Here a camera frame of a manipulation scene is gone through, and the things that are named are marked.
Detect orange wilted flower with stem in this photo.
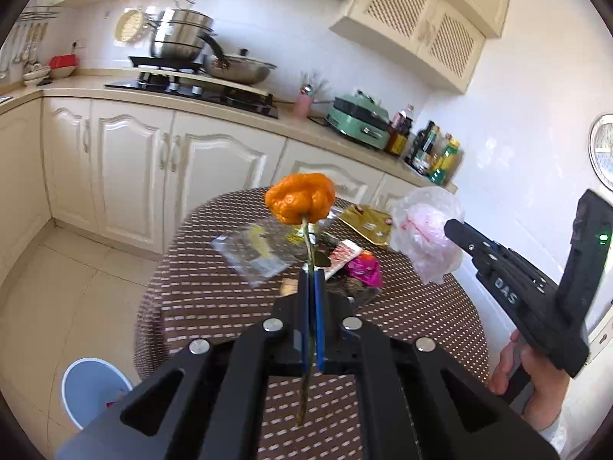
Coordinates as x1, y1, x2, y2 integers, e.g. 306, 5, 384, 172
264, 173, 336, 428

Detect light blue trash bin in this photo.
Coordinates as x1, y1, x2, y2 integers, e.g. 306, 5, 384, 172
61, 357, 134, 431

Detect pink foil wrapper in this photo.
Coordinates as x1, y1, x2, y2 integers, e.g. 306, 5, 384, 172
347, 250, 384, 288

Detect white bowls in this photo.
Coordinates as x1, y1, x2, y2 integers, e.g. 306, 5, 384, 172
23, 62, 51, 87

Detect round bamboo tray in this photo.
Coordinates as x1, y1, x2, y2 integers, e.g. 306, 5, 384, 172
117, 8, 150, 46

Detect pink utensil holder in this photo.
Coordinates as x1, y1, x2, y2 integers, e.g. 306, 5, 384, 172
293, 85, 314, 120

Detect yellow foil packet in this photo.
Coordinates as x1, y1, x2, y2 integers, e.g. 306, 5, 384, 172
338, 204, 396, 247

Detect steel wok with lid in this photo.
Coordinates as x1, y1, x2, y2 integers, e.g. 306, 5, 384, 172
197, 33, 277, 84

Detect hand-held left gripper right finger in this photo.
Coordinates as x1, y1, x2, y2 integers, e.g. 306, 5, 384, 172
315, 271, 561, 460

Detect dark crumpled wrapper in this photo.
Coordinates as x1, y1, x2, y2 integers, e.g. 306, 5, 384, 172
326, 277, 384, 307

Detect brown patterned tablecloth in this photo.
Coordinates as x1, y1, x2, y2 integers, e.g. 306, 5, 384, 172
133, 187, 490, 460

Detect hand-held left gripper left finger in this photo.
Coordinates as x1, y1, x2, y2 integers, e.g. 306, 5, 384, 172
55, 268, 315, 460

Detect wall utensil rail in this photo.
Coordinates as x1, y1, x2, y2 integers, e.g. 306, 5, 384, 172
0, 5, 63, 77

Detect cream lattice wall cabinet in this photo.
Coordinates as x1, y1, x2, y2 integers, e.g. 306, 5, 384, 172
330, 0, 513, 95

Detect black gas stove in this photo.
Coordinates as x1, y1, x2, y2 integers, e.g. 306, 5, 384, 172
104, 56, 279, 120

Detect dark sauce bottle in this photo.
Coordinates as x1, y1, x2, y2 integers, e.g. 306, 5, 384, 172
385, 104, 415, 156

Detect person's right hand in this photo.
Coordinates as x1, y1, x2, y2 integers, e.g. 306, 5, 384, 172
487, 328, 572, 406

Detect person's right forearm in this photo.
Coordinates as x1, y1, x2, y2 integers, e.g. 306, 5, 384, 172
521, 400, 575, 446

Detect cream kitchen base cabinets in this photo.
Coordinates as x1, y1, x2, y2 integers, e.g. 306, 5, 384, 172
0, 74, 458, 260

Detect clear plastic wrapper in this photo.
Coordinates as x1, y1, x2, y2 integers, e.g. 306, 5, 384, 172
211, 223, 298, 288

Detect translucent plastic bag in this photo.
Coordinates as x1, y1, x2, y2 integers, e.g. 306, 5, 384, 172
390, 187, 466, 286

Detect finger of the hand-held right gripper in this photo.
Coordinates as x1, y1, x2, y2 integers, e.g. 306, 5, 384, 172
445, 225, 499, 276
445, 219, 501, 252

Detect green electric cooker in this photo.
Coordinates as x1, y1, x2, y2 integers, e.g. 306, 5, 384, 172
326, 93, 391, 150

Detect red and white wrapper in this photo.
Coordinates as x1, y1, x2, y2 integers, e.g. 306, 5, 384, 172
326, 242, 360, 279

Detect red bowl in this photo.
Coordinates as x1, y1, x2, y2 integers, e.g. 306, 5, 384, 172
49, 54, 80, 79

